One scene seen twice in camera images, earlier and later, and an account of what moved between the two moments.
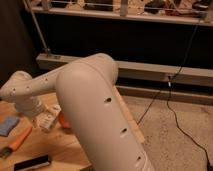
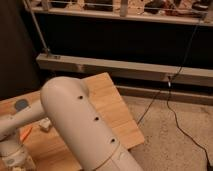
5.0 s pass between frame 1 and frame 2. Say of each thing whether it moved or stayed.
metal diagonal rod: stayed
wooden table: stayed
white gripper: moved
